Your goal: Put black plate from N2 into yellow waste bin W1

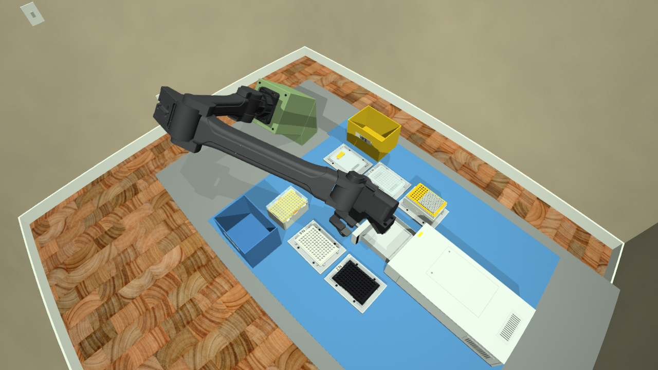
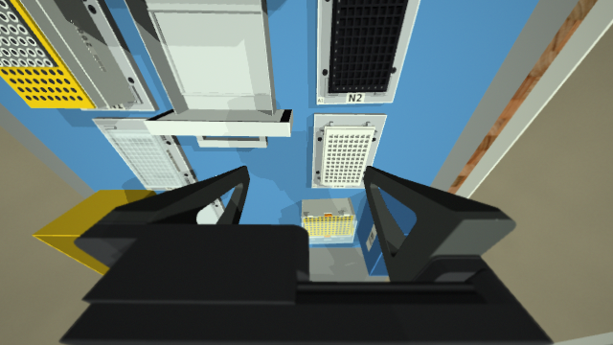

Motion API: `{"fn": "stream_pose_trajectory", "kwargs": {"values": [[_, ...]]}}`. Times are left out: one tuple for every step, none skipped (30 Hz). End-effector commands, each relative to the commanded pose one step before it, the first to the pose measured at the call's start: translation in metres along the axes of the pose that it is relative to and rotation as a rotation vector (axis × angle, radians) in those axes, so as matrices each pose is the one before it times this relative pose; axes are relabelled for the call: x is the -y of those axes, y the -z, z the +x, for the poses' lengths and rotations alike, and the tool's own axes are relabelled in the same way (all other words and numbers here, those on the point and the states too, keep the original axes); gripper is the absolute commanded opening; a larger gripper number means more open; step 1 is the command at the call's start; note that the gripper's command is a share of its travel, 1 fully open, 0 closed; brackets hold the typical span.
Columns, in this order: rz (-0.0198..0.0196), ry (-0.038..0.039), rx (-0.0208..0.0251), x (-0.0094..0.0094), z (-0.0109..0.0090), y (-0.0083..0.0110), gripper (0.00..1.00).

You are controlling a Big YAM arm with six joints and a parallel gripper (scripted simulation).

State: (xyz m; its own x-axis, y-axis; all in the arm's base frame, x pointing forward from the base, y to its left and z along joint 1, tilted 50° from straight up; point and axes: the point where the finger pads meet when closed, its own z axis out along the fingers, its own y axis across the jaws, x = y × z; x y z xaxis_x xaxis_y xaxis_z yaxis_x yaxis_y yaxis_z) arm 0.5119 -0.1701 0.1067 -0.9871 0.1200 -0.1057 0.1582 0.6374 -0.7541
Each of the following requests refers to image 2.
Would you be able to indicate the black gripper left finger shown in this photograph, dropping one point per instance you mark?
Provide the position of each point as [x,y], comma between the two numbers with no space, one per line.
[182,205]

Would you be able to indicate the blue open-top box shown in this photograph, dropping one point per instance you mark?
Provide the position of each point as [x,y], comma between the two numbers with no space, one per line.
[405,219]

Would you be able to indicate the white rectangular plate with two black slots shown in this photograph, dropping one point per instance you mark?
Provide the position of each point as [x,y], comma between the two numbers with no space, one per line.
[324,16]

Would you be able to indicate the yellow open-top bin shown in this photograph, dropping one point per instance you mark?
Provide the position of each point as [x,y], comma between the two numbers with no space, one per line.
[61,232]

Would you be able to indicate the black multi-well plate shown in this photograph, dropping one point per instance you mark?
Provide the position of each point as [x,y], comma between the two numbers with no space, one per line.
[363,44]

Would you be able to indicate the blue bench mat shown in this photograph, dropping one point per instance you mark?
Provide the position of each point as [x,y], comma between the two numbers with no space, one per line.
[455,50]

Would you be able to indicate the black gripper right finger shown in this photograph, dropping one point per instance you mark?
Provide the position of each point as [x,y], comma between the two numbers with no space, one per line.
[447,224]

